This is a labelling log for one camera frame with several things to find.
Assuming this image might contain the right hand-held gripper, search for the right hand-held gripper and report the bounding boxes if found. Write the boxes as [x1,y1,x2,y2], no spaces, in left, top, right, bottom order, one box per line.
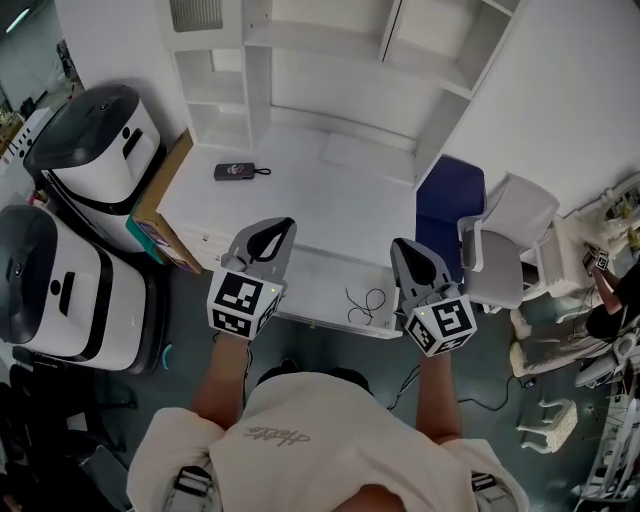
[389,238,477,359]

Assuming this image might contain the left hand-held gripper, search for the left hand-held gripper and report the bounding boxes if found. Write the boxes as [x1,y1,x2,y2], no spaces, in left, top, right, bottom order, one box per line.
[207,216,298,341]

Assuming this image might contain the white desk drawer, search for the white desk drawer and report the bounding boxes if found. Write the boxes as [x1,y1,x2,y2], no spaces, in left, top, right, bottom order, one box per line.
[272,244,406,341]

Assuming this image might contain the person's left forearm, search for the person's left forearm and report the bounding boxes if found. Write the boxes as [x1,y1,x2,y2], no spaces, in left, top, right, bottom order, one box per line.
[191,331,250,429]

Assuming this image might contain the person's right forearm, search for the person's right forearm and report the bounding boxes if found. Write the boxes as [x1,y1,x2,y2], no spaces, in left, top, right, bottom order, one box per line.
[416,348,462,444]

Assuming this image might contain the small white side drawer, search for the small white side drawer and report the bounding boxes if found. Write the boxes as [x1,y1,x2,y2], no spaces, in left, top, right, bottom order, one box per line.
[192,244,231,269]
[174,224,241,249]

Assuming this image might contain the grey white office chair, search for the grey white office chair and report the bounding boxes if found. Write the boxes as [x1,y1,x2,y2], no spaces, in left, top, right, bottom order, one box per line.
[457,172,561,314]

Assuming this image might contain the blue chair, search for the blue chair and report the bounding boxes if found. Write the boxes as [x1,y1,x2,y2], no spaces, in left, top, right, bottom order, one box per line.
[414,154,489,271]

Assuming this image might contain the flat cardboard box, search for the flat cardboard box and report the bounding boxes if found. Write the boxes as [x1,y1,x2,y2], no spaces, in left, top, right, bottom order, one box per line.
[124,129,205,275]

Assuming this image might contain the person's black trouser legs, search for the person's black trouser legs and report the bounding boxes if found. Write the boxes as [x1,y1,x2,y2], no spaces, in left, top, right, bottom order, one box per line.
[254,358,374,401]

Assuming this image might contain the white ornate dresser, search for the white ornate dresser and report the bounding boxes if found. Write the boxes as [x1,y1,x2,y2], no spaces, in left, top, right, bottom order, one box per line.
[519,179,640,301]

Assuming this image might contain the white black wheeled robot cart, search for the white black wheeled robot cart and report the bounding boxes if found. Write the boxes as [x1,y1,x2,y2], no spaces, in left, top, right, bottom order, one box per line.
[23,84,169,254]
[0,204,169,376]

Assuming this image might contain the white ornate stool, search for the white ornate stool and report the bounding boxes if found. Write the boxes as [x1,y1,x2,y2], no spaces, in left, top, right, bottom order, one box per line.
[517,397,579,454]

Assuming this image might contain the person's cream shirt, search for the person's cream shirt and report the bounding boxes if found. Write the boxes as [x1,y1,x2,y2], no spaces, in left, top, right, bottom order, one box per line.
[127,369,529,512]

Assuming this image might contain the person's chin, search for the person's chin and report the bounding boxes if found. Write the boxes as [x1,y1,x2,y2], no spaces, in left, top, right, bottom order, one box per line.
[344,482,416,512]

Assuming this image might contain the grey vent grille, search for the grey vent grille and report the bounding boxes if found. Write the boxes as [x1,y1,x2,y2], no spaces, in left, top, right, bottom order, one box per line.
[168,0,224,34]

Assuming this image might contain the grey metal equipment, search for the grey metal equipment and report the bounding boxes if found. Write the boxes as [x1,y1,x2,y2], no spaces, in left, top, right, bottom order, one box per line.
[572,332,640,501]

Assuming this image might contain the white panel with black dots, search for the white panel with black dots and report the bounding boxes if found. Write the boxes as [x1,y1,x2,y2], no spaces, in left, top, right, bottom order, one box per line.
[7,107,54,169]

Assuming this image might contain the black office chair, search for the black office chair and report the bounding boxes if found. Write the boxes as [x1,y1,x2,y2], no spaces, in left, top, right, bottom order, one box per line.
[0,367,139,501]

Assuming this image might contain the thin black cord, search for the thin black cord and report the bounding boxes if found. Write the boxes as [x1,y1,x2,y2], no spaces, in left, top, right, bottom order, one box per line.
[345,287,387,326]

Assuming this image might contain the black power bank with strap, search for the black power bank with strap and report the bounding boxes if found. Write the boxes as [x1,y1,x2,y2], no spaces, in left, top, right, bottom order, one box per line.
[213,162,272,181]

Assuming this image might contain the black floor cable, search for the black floor cable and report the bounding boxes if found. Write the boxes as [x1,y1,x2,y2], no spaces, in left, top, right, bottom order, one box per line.
[387,364,516,414]

